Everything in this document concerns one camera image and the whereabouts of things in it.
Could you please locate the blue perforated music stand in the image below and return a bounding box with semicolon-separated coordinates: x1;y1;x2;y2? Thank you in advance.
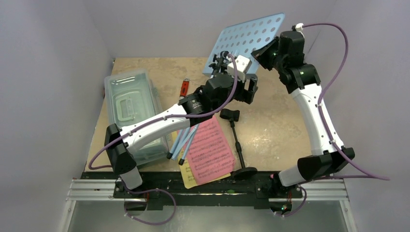
203;13;285;79

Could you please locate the red handled adjustable wrench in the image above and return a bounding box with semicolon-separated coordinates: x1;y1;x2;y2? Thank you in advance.
179;78;190;99

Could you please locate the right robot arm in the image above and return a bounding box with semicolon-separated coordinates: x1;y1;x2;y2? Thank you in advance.
251;31;355;197

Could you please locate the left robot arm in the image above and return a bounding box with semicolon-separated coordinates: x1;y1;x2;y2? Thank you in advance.
104;73;258;198

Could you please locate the pink sheet music page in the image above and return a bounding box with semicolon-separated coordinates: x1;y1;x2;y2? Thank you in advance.
177;116;235;184

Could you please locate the black microphone stand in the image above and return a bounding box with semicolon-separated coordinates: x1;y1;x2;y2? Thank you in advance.
220;108;258;180

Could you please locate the yellow sheet music page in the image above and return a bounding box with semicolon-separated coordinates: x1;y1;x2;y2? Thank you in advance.
180;161;231;189

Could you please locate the clear plastic storage box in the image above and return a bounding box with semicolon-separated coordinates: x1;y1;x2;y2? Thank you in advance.
104;69;170;165

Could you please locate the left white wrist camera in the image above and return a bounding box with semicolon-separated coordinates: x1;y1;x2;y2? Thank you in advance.
227;55;252;82

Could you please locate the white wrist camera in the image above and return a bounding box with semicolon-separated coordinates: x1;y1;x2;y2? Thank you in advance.
292;23;304;32
227;55;252;82

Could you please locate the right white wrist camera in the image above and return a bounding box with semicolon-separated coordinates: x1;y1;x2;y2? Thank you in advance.
292;23;304;32

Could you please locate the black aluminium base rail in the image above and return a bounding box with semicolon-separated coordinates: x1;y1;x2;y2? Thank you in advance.
66;171;348;211

